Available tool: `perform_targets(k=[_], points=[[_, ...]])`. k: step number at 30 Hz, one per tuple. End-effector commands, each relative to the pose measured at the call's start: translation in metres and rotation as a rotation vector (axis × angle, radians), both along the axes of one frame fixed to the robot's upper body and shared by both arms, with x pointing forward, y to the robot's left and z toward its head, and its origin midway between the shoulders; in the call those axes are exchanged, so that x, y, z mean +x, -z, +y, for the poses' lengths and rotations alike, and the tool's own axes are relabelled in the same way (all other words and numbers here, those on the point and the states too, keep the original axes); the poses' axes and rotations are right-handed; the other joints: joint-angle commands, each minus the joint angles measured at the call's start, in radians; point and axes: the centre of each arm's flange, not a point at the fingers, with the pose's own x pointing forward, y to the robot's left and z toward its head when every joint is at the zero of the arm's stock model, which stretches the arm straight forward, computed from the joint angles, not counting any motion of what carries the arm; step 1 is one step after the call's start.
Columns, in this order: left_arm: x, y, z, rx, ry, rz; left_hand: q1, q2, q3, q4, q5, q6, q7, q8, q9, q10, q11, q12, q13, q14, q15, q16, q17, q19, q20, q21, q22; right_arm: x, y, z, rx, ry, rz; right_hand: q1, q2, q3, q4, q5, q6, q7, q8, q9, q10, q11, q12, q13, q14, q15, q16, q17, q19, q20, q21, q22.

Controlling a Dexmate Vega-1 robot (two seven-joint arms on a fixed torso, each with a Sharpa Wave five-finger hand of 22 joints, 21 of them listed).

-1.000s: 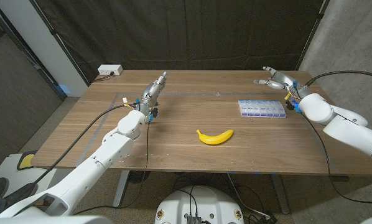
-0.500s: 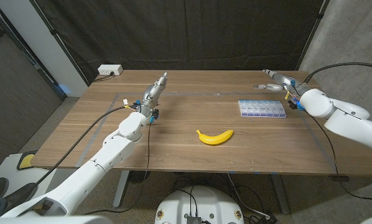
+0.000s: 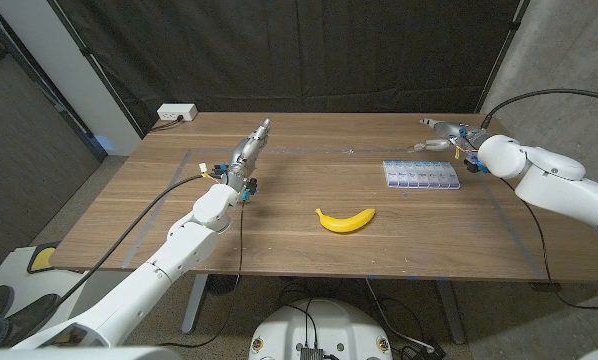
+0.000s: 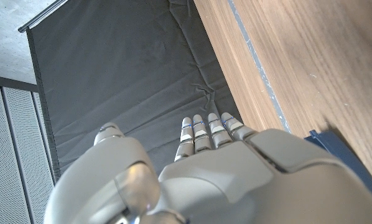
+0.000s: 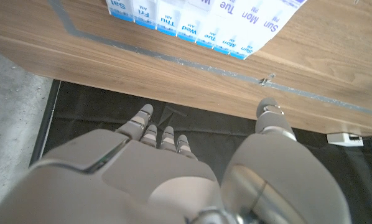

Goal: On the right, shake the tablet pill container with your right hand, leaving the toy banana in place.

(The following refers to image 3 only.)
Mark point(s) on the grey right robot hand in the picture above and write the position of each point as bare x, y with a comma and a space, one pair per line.
446, 131

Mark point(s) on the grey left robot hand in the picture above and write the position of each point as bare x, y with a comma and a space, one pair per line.
244, 155

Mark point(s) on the clear weekly pill organizer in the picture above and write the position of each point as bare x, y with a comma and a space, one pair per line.
421, 174

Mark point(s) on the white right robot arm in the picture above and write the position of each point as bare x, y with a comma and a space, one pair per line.
554, 182

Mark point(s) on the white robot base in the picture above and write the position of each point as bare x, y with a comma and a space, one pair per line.
321, 330

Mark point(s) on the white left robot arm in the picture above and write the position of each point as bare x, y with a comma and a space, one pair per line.
144, 285

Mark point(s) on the yellow toy banana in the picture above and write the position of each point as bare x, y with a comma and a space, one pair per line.
345, 222

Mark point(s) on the white power strip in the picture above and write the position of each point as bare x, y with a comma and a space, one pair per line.
177, 111

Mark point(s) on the black backdrop stand pole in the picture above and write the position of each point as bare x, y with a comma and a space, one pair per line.
96, 70
504, 50

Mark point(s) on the black backdrop curtain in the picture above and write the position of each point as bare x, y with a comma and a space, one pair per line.
299, 55

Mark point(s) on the grey table leg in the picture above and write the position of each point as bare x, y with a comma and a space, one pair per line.
451, 312
195, 305

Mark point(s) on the black power adapter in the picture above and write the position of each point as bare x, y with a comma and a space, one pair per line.
431, 351

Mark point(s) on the yellow and black pad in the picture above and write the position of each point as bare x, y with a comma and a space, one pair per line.
43, 258

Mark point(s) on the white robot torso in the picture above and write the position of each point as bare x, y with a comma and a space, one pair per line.
79, 354

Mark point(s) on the white floor platform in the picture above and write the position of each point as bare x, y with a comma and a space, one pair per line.
14, 280

